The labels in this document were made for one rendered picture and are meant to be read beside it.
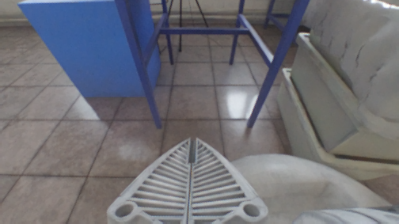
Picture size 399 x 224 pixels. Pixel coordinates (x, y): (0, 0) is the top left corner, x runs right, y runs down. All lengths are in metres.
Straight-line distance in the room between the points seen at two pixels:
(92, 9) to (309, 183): 1.04
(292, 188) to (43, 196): 0.98
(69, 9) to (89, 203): 0.87
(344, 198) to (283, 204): 0.14
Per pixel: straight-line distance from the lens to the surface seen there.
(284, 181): 0.47
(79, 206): 0.91
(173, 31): 0.95
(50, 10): 1.04
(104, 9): 0.90
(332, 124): 0.72
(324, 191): 0.55
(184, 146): 0.17
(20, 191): 1.11
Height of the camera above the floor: 0.76
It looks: 45 degrees down
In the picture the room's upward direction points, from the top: 1 degrees clockwise
